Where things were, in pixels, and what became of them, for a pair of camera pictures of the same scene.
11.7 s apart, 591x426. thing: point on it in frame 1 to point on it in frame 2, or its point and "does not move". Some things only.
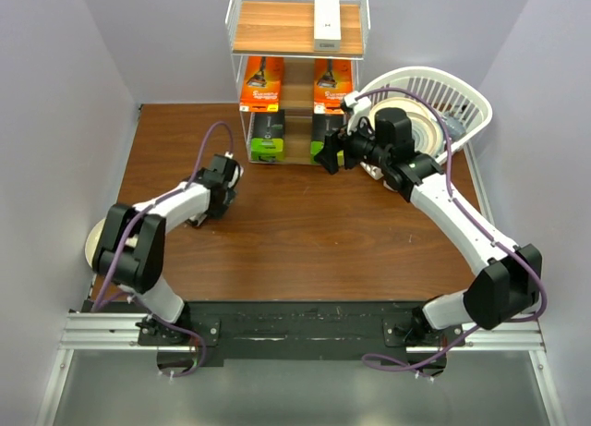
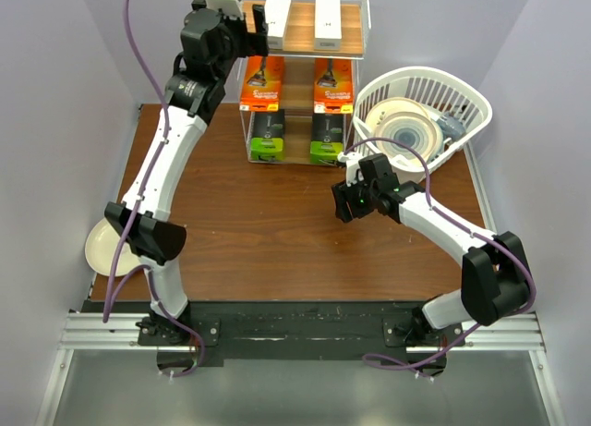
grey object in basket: (455, 128) does not move
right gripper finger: (333, 143) to (343, 210)
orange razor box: (261, 84) does not move
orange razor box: (333, 79) does not move
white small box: (199, 218) to (277, 6)
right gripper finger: (327, 157) to (360, 201)
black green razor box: (267, 142) does not move
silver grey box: (327, 22) does not move
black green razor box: (321, 125) does not move
